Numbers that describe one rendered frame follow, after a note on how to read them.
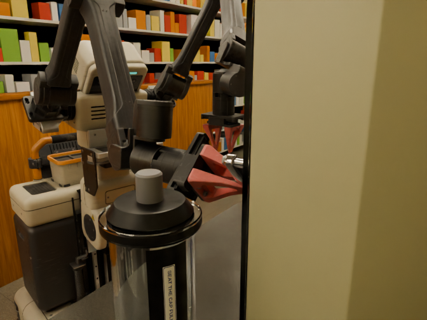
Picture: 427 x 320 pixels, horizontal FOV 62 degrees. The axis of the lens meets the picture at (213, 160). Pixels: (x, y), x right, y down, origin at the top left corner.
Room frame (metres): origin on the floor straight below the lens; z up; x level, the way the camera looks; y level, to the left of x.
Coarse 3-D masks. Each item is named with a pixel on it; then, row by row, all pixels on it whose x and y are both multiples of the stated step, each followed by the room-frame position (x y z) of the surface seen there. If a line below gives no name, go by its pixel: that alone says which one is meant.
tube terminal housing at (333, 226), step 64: (256, 0) 0.35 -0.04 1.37; (320, 0) 0.32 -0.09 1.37; (384, 0) 0.29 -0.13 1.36; (256, 64) 0.35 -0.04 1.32; (320, 64) 0.31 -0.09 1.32; (384, 64) 0.29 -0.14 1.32; (256, 128) 0.35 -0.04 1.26; (320, 128) 0.31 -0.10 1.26; (384, 128) 0.29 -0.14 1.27; (256, 192) 0.35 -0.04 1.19; (320, 192) 0.31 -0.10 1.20; (384, 192) 0.29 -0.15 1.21; (256, 256) 0.34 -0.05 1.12; (320, 256) 0.31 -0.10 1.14; (384, 256) 0.29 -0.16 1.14
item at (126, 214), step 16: (144, 176) 0.34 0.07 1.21; (160, 176) 0.34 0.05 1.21; (128, 192) 0.37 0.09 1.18; (144, 192) 0.34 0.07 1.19; (160, 192) 0.34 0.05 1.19; (176, 192) 0.37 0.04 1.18; (112, 208) 0.33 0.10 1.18; (128, 208) 0.32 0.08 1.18; (144, 208) 0.32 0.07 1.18; (160, 208) 0.32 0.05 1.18; (176, 208) 0.33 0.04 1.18; (192, 208) 0.35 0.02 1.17; (112, 224) 0.32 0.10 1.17; (128, 224) 0.31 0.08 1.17; (144, 224) 0.31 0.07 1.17; (160, 224) 0.31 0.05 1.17; (176, 224) 0.32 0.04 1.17
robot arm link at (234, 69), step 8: (224, 48) 0.90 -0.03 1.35; (224, 56) 0.90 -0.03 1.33; (224, 64) 0.89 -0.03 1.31; (232, 64) 0.87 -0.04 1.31; (232, 72) 0.84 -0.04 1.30; (240, 72) 0.82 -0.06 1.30; (224, 80) 0.84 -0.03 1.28; (232, 80) 0.82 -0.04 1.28; (240, 80) 0.83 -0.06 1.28; (224, 88) 0.84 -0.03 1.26; (232, 88) 0.82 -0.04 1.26; (240, 88) 0.83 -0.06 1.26; (240, 96) 0.83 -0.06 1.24
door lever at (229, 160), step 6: (228, 156) 0.42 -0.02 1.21; (234, 156) 0.42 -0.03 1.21; (222, 162) 0.43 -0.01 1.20; (228, 162) 0.42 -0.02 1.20; (234, 162) 0.42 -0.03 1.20; (240, 162) 0.41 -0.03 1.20; (228, 168) 0.43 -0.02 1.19; (234, 168) 0.42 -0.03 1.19; (240, 168) 0.43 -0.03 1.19; (234, 174) 0.43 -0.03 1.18; (240, 174) 0.43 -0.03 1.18; (240, 180) 0.44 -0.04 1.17
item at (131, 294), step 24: (192, 216) 0.34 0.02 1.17; (192, 240) 0.34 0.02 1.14; (120, 264) 0.31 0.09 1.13; (144, 264) 0.30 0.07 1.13; (192, 264) 0.33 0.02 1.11; (120, 288) 0.31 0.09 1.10; (144, 288) 0.30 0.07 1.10; (192, 288) 0.33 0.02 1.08; (120, 312) 0.31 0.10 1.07; (144, 312) 0.30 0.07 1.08; (192, 312) 0.33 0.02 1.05
